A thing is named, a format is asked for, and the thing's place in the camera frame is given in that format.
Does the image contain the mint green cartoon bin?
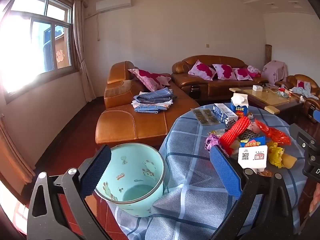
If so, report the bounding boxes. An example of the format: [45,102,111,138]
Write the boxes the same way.
[94,142,166,217]

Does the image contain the pink cloth-covered chair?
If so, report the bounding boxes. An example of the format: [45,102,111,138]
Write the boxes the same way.
[262,60,288,82]

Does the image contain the sliding glass window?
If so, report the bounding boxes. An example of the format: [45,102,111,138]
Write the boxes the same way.
[0,0,80,104]

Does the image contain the black patterned wrapper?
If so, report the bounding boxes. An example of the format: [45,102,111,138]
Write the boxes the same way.
[225,120,260,140]

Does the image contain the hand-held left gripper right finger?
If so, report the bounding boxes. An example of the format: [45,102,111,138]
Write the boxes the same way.
[209,144,294,240]

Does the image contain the blue yellow packet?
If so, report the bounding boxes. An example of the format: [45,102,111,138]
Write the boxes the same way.
[240,136,266,148]

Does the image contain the light blue cloth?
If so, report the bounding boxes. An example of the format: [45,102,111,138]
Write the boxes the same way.
[291,82,319,100]

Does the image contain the white red printed box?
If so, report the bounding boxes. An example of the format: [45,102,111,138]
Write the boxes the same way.
[237,145,268,173]

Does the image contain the pink floral cloth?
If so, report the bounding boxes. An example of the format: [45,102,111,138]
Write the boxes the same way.
[247,65,262,78]

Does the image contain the red plastic bag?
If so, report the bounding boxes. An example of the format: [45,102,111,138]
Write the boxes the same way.
[254,119,292,146]

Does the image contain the brown leather chaise sofa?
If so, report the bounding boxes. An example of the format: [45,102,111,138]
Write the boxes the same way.
[95,61,200,148]

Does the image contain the blue white long carton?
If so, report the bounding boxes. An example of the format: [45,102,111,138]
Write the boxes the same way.
[213,103,239,123]

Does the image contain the red foam net sleeve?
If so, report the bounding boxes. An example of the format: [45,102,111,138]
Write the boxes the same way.
[219,116,251,155]

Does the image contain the gold patterned snack packet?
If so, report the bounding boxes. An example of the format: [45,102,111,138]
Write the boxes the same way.
[190,108,222,126]

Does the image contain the yellow wrapper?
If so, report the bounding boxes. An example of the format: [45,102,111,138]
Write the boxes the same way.
[267,141,285,168]

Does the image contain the white wall air conditioner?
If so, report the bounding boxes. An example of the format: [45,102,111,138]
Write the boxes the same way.
[96,0,132,13]

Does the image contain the purple crumpled wrapper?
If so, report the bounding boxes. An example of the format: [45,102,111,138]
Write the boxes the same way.
[205,134,220,152]

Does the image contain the brown leather armchair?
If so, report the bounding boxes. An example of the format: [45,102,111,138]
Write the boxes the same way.
[275,74,320,123]

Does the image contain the blue white milk carton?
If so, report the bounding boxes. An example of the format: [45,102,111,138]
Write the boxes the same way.
[230,92,249,117]

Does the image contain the brown leather three-seat sofa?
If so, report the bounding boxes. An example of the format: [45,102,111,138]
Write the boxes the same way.
[171,55,268,98]

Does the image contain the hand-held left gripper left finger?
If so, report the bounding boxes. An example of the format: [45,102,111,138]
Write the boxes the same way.
[26,144,118,240]

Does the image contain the glass-top wooden coffee table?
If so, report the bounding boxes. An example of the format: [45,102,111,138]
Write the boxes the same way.
[229,86,304,117]

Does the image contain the folded blue plaid bedsheets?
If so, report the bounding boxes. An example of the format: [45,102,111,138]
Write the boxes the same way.
[131,88,177,114]

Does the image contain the beige rolled mat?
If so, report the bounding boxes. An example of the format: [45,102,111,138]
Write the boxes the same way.
[265,44,272,68]

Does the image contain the blue plaid tablecloth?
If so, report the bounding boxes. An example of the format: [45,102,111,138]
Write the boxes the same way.
[107,104,310,240]

